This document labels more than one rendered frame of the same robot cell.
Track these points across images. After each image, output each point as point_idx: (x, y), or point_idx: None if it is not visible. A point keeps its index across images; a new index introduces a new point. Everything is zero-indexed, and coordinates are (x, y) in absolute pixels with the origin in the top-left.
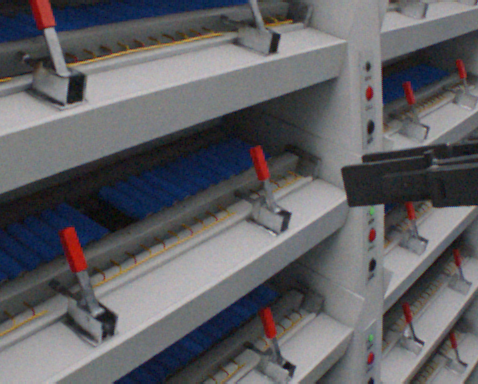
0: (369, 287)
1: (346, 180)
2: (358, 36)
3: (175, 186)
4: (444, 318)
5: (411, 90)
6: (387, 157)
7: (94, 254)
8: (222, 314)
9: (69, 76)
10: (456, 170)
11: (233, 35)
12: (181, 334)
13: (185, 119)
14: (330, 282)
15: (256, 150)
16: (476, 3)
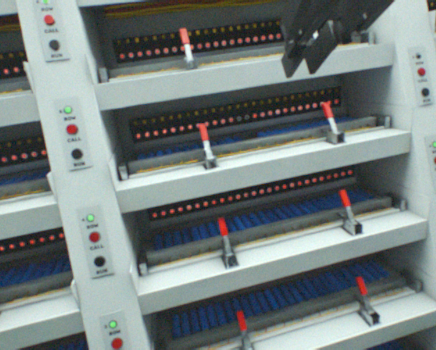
0: None
1: (282, 64)
2: (406, 39)
3: (291, 130)
4: None
5: None
6: (310, 48)
7: (228, 144)
8: (334, 202)
9: (192, 60)
10: (283, 12)
11: None
12: (264, 180)
13: (260, 80)
14: (408, 190)
15: (323, 104)
16: None
